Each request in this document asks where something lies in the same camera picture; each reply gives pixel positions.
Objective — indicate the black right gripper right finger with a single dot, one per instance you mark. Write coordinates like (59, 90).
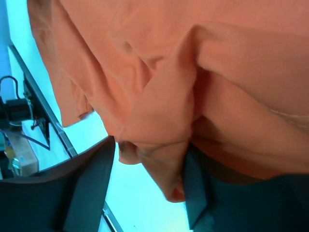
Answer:
(280, 204)

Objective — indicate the orange t-shirt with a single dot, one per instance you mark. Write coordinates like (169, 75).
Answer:
(229, 76)

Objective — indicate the cardboard box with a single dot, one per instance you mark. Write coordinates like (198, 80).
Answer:
(22, 159)

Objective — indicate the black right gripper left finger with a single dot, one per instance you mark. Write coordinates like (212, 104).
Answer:
(68, 197)

